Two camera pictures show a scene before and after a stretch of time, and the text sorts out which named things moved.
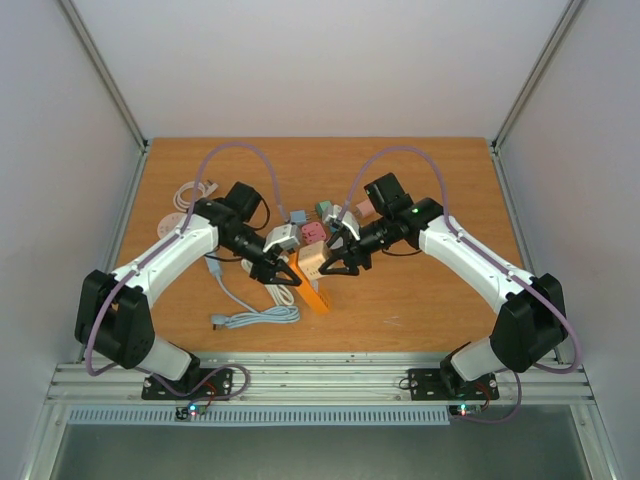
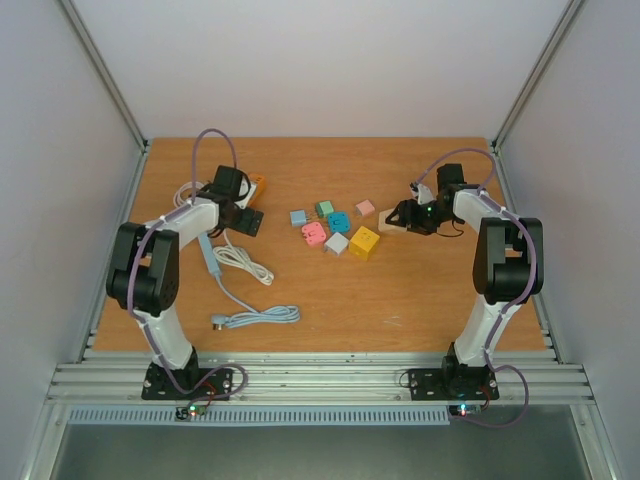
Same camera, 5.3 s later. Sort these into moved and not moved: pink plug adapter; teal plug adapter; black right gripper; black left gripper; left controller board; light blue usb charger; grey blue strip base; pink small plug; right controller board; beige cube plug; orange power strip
Moved: black right gripper; orange power strip; black left gripper; teal plug adapter; beige cube plug
Not moved: pink plug adapter; light blue usb charger; pink small plug; right controller board; left controller board; grey blue strip base
